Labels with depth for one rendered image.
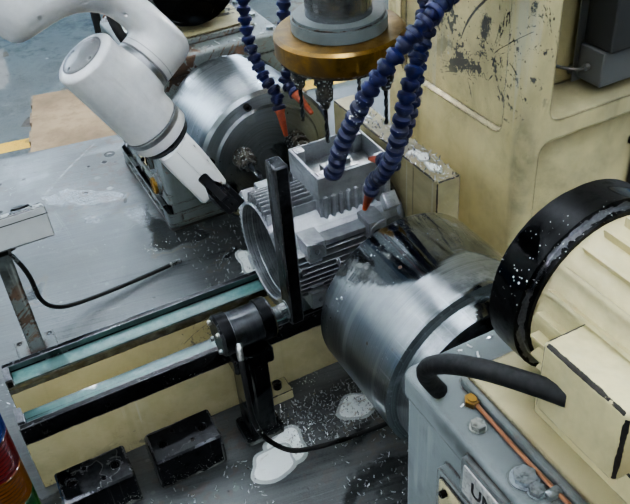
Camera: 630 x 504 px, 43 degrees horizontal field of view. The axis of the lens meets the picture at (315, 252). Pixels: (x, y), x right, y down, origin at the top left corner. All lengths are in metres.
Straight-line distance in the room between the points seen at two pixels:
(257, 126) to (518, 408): 0.76
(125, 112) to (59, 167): 0.94
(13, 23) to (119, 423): 0.57
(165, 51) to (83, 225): 0.76
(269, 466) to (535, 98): 0.64
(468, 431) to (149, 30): 0.63
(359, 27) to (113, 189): 0.94
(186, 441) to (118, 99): 0.48
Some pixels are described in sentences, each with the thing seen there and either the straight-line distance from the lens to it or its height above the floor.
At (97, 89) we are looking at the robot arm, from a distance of 1.05.
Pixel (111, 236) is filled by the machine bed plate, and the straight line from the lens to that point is 1.72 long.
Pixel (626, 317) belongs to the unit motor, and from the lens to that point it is 0.65.
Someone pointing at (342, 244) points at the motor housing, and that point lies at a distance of 1.19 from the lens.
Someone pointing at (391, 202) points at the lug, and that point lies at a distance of 1.20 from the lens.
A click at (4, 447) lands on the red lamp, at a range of 0.86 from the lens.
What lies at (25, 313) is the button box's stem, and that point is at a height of 0.89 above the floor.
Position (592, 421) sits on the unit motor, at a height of 1.28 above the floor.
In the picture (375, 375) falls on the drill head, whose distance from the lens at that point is 0.96.
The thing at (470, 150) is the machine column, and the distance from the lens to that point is 1.26.
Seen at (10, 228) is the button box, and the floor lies 1.06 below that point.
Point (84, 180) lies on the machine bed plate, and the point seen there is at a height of 0.80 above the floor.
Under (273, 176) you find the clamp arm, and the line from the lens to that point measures 0.99.
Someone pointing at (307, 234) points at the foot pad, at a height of 1.07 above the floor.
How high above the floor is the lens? 1.76
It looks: 38 degrees down
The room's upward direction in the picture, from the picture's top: 5 degrees counter-clockwise
